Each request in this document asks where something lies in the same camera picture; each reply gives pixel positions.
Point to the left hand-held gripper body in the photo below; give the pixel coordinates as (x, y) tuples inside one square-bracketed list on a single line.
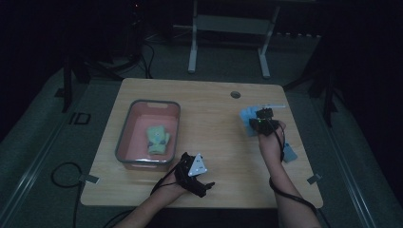
[(190, 177)]

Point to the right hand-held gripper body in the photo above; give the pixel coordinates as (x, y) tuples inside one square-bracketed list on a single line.
[(268, 126)]

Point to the plain blue glove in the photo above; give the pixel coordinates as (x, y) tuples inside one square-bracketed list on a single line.
[(246, 118)]

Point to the pink basket with grey rim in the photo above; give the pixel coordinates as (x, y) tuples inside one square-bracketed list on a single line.
[(139, 120)]

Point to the person's left hand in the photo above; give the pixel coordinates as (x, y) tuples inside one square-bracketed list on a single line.
[(172, 188)]

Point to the person's right hand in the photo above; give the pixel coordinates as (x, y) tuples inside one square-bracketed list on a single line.
[(271, 147)]

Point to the round table grommet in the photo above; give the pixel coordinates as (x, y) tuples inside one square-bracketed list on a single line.
[(235, 94)]

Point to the black tripod stand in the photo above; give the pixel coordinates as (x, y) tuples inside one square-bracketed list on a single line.
[(329, 104), (67, 88)]

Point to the grey tape piece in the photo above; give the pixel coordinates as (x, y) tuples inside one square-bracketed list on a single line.
[(314, 179), (90, 179)]

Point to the white metal stand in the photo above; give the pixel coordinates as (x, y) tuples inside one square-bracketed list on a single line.
[(231, 24)]

